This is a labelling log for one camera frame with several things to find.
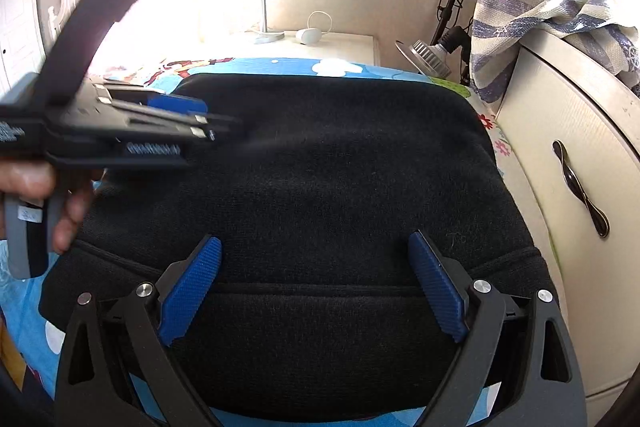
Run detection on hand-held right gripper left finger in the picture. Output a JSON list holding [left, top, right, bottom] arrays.
[[54, 234, 222, 427]]

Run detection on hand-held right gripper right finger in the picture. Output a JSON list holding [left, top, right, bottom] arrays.
[[407, 231, 588, 427]]

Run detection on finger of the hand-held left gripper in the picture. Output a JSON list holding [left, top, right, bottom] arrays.
[[97, 83, 209, 116], [112, 114, 242, 142]]

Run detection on black pants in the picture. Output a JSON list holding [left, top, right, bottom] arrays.
[[39, 73, 561, 423]]

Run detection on person's left hand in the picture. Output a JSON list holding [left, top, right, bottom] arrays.
[[0, 158, 96, 256]]

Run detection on white door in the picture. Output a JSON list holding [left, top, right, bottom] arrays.
[[0, 0, 51, 102]]

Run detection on blue cartoon printed bed sheet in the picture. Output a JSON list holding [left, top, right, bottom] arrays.
[[0, 56, 521, 427]]

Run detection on white bedside table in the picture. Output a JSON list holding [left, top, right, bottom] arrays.
[[200, 31, 381, 68]]

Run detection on white cabinet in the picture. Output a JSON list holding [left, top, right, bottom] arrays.
[[492, 29, 640, 403]]

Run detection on silver spotlight bulb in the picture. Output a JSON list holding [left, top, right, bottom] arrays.
[[395, 27, 468, 80]]

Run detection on black lamp stand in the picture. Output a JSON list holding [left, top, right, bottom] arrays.
[[435, 0, 473, 85]]

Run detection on white cable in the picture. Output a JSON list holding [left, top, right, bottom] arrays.
[[306, 11, 335, 35]]

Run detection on dark cabinet handle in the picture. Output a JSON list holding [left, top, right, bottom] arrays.
[[551, 140, 611, 239]]

